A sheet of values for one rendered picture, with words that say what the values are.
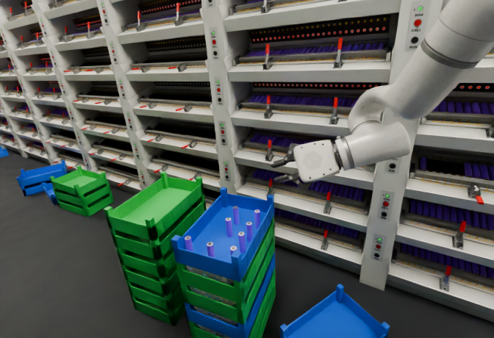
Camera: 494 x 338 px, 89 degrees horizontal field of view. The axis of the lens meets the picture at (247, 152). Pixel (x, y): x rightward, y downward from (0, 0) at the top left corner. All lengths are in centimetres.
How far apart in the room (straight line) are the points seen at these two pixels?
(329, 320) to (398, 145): 73
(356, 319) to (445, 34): 97
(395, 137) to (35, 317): 144
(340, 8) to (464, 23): 49
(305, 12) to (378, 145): 52
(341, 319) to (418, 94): 86
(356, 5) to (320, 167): 51
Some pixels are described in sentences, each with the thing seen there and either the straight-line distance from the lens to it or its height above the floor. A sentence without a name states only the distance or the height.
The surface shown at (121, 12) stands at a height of 117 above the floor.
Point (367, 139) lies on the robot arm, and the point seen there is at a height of 73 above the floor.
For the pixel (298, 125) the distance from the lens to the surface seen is 100.
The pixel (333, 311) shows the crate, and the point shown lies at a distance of 118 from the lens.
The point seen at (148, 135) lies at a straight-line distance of 164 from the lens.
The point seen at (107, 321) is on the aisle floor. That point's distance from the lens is 129.
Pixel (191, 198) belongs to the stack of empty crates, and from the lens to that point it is 100.
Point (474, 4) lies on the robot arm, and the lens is 49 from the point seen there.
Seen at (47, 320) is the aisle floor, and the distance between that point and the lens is 142.
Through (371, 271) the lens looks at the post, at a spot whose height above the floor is 8.
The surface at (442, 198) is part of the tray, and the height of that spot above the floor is 47.
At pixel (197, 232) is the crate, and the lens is 84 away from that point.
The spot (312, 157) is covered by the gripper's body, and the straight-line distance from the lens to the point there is 66.
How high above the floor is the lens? 93
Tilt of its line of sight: 22 degrees down
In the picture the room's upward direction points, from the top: 3 degrees counter-clockwise
